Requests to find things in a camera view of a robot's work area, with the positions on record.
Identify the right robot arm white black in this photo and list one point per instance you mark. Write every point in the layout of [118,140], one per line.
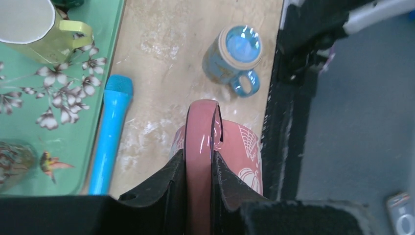
[374,12]

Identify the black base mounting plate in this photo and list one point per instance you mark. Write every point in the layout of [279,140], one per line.
[305,42]

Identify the blue toy microphone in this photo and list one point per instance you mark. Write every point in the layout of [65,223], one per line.
[117,97]

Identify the yellow-green hexagonal mug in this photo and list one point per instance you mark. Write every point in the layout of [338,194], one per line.
[36,29]

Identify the light blue butterfly mug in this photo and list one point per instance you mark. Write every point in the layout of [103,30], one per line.
[232,57]

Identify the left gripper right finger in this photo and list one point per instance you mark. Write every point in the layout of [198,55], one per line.
[236,209]

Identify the beige floral mug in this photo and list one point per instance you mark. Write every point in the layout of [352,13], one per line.
[16,160]

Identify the pink mug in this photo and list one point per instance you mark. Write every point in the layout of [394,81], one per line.
[204,133]

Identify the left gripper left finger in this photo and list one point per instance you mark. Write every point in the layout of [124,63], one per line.
[157,206]

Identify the green floral bird tray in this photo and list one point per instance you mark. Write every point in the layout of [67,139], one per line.
[55,109]

